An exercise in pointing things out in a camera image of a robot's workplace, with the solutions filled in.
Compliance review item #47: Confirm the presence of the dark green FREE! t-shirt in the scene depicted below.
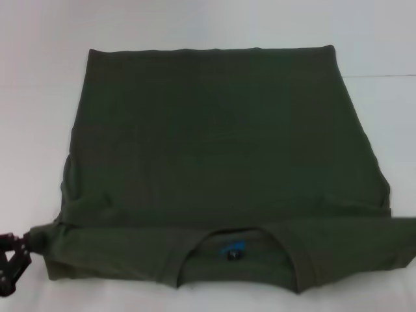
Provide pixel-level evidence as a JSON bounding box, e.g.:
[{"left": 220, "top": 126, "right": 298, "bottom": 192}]
[{"left": 25, "top": 45, "right": 416, "bottom": 289}]

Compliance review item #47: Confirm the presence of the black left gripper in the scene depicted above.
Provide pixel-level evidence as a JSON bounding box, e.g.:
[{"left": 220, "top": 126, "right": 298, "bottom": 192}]
[{"left": 0, "top": 231, "right": 33, "bottom": 296}]

